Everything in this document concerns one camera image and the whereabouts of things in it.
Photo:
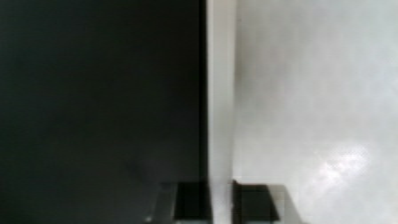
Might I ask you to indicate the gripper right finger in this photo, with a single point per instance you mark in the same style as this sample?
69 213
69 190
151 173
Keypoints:
263 205

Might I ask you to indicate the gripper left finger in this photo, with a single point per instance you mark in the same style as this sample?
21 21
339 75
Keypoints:
181 205

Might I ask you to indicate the white desk top tray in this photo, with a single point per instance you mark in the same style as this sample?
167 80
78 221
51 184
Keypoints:
304 107

